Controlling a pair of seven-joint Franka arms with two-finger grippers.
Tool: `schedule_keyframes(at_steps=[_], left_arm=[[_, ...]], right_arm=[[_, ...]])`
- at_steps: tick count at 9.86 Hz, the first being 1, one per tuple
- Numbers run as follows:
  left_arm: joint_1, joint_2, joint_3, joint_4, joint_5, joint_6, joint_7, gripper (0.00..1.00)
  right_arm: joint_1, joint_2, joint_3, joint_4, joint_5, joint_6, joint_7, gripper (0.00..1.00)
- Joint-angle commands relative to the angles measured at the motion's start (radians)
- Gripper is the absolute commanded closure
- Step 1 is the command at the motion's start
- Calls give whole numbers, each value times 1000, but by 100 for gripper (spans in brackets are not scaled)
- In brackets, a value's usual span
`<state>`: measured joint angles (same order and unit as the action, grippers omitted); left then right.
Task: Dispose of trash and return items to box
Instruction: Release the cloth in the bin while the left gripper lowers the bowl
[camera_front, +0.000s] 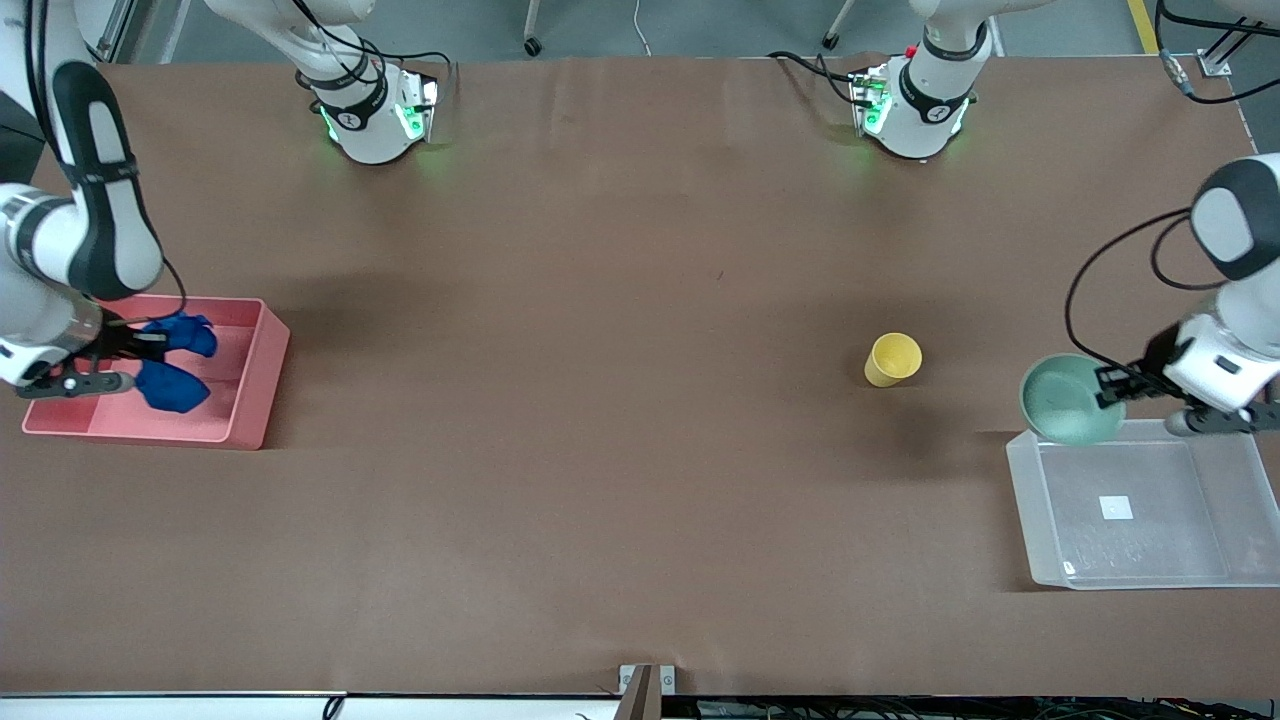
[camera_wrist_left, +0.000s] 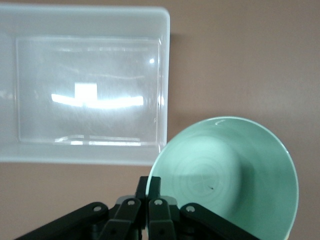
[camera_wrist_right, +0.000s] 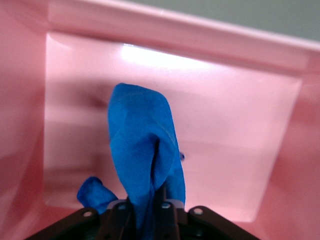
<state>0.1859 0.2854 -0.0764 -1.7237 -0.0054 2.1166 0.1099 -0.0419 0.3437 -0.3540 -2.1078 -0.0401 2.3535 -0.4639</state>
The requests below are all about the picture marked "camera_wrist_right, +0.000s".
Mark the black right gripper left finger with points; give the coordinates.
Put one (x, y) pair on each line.
(110, 222)

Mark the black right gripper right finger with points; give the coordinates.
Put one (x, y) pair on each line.
(190, 225)

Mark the blue cloth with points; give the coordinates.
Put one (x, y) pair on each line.
(140, 137)

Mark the pink plastic bin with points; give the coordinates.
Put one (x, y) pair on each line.
(237, 125)

